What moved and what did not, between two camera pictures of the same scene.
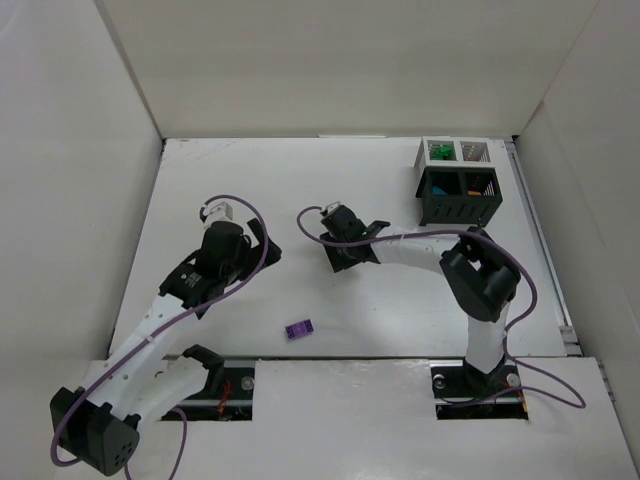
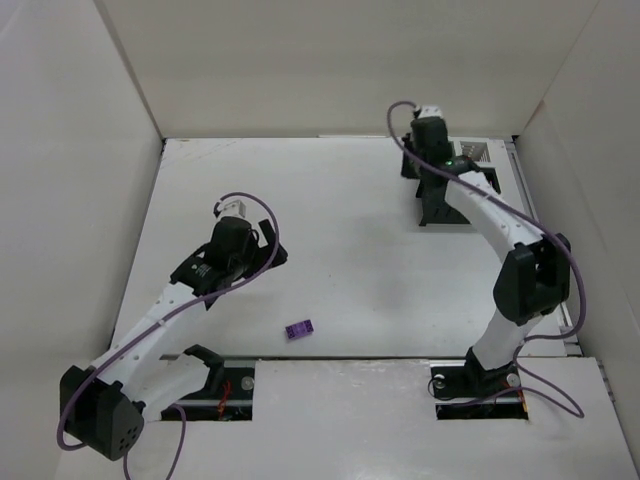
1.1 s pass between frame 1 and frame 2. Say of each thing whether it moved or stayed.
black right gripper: moved
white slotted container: stayed
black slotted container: stayed
